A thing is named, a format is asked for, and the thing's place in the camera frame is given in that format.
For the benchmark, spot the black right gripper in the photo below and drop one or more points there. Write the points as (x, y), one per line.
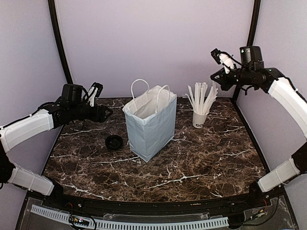
(225, 86)

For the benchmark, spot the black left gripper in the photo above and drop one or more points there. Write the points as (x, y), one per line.
(100, 117)

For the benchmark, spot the black plastic cup lid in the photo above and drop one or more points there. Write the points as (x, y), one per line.
(114, 142)

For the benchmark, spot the white paper takeout bag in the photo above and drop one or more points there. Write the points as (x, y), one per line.
(150, 120)

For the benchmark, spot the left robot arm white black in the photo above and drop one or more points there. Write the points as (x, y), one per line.
(75, 103)

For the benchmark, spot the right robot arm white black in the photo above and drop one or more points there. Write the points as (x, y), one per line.
(250, 72)

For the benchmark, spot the white wrapped straws bundle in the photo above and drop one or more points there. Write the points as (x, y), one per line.
(200, 102)

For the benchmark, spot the white paper straw holder cup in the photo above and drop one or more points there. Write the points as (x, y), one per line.
(199, 118)

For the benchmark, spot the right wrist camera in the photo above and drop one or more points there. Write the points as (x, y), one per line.
(224, 59)

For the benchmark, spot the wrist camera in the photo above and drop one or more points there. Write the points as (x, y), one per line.
(224, 59)
(93, 93)

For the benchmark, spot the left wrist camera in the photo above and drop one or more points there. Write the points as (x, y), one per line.
(93, 93)

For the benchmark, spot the right black frame post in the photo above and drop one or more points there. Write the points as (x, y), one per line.
(251, 37)

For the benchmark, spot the black frame post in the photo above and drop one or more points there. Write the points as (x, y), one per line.
(251, 37)
(58, 39)

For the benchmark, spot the grey slotted cable duct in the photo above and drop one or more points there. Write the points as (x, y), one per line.
(126, 222)

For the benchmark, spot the left black frame post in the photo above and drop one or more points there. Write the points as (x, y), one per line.
(58, 39)

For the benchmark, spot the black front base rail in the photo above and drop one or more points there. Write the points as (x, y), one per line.
(244, 212)

